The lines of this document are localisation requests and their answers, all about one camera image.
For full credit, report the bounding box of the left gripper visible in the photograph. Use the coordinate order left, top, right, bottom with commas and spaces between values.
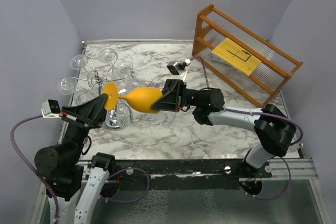
61, 92, 112, 163

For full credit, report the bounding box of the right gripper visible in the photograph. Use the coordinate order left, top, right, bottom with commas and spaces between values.
148, 80, 201, 112

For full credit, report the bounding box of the yellow plastic wine glass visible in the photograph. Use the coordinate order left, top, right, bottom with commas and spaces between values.
102, 82, 162, 114

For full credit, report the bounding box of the clear wine glass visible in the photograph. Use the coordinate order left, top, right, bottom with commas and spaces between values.
57, 77, 77, 95
126, 78, 143, 94
70, 55, 89, 70
98, 48, 117, 63
112, 61, 133, 81

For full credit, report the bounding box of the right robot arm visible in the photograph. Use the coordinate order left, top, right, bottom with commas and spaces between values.
151, 79, 297, 177

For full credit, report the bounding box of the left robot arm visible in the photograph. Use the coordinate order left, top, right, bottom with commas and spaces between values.
34, 94, 116, 223

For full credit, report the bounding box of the chrome wine glass rack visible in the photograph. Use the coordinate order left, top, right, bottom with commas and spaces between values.
75, 52, 133, 131

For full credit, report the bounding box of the wooden shelf rack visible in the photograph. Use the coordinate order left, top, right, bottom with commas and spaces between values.
192, 5, 303, 107

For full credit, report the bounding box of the blue patterned small item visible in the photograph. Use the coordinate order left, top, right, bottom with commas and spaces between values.
209, 53, 227, 64

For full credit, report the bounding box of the yellow book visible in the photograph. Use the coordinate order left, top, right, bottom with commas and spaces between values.
212, 38, 261, 77

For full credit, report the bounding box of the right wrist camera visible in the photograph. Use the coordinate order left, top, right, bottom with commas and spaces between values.
167, 59, 191, 81

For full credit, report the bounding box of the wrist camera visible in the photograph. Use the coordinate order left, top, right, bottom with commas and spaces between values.
167, 59, 191, 81
41, 99, 61, 119

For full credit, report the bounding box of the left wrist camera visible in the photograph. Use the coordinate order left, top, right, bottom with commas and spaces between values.
41, 99, 61, 119

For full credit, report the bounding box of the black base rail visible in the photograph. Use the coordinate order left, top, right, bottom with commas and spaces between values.
90, 153, 271, 191

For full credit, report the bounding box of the purple loop cable left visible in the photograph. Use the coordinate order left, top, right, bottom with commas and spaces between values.
96, 168, 151, 204

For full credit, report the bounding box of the purple loop cable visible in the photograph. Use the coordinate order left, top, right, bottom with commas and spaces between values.
96, 168, 151, 204
243, 155, 293, 200

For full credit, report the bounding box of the purple loop cable right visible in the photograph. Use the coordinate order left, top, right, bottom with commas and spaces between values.
243, 155, 293, 200

